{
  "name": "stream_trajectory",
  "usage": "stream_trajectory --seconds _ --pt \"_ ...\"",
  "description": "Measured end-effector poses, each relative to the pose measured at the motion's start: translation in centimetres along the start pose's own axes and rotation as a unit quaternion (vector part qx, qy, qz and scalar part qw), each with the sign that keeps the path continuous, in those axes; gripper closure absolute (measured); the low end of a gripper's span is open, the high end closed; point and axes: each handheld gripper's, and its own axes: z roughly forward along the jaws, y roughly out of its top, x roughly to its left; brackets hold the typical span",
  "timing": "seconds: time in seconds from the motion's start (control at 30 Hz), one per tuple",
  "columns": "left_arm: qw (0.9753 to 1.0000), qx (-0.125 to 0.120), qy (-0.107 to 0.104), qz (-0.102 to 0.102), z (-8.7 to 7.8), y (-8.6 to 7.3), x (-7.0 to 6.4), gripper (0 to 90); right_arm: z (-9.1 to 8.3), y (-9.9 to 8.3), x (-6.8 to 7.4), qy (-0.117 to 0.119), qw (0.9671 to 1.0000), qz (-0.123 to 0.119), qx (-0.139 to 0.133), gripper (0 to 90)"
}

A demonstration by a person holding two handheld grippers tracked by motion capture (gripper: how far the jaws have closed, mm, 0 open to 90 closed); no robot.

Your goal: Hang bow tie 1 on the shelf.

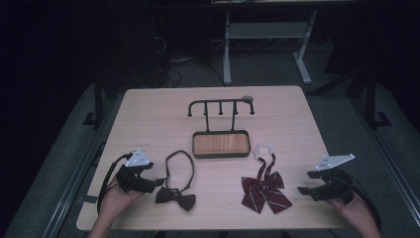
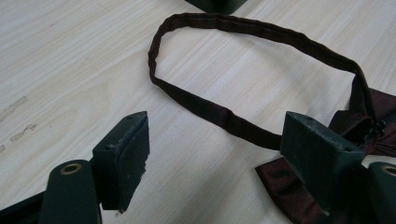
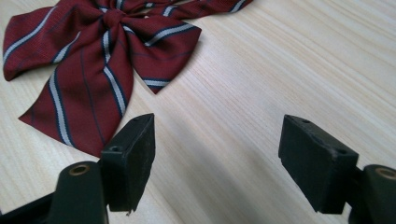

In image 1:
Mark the grey metal rail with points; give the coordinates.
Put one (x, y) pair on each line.
(67, 198)
(393, 165)

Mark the person's left hand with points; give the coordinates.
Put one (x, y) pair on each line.
(112, 201)

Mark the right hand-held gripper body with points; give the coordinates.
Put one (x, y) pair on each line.
(336, 188)

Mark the white metal desk frame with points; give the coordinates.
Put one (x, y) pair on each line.
(227, 49)

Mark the red striped bow tie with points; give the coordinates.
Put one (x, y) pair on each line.
(264, 191)

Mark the black bow tie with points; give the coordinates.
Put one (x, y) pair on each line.
(175, 196)

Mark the person's right hand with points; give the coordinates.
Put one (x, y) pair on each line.
(358, 211)

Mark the black metal stand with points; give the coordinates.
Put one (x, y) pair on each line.
(98, 99)
(370, 99)

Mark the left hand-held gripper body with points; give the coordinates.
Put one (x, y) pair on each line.
(135, 180)

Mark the grey round disc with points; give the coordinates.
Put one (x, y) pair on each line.
(247, 98)

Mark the black hook rack wooden base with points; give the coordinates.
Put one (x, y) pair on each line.
(220, 143)

